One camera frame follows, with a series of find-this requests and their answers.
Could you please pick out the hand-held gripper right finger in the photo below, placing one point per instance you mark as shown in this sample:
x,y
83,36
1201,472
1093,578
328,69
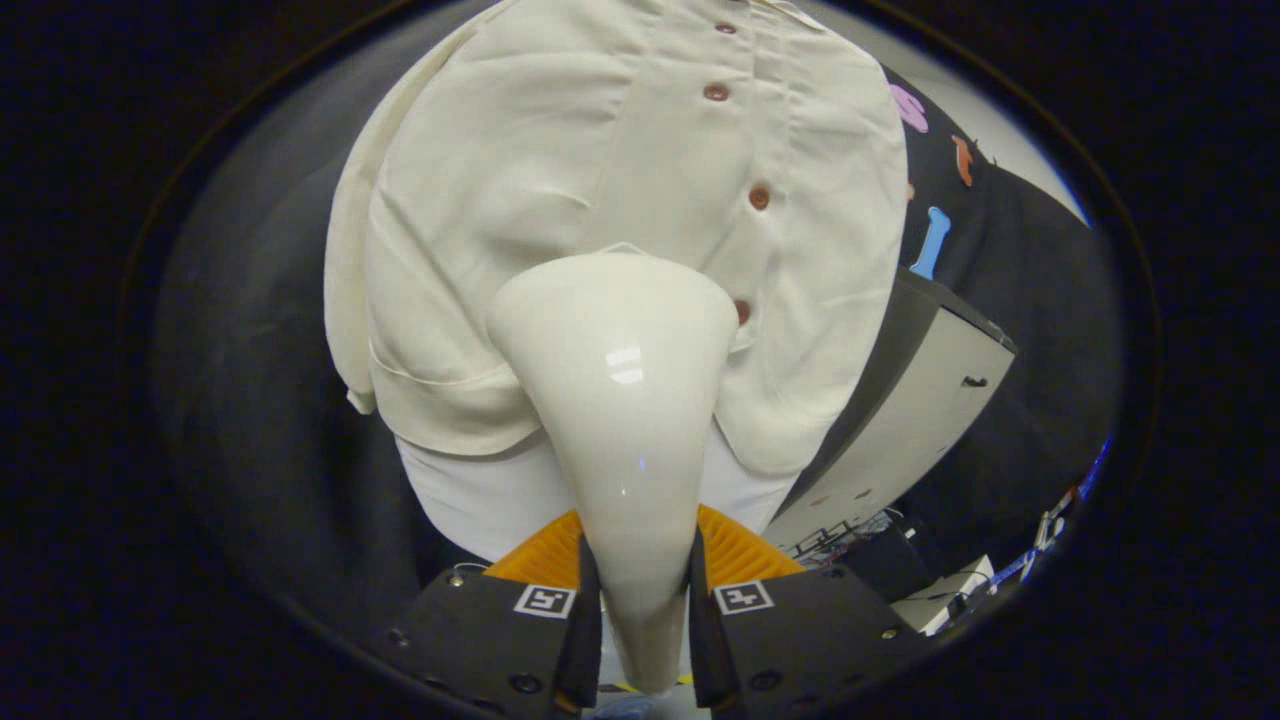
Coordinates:
x,y
705,650

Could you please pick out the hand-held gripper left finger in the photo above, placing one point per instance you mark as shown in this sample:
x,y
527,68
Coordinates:
x,y
588,645

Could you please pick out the cream button-up shirt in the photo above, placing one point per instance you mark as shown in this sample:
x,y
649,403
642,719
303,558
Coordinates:
x,y
520,200

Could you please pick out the white board panel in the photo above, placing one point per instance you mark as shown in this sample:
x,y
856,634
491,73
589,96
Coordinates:
x,y
480,500

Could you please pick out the black box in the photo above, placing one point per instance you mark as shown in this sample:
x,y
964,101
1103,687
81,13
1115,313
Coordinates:
x,y
895,565

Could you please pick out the white box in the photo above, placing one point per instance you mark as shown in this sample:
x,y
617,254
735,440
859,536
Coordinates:
x,y
945,600

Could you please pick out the grey cabinet with dark top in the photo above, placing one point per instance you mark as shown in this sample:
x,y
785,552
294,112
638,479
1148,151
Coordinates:
x,y
920,400

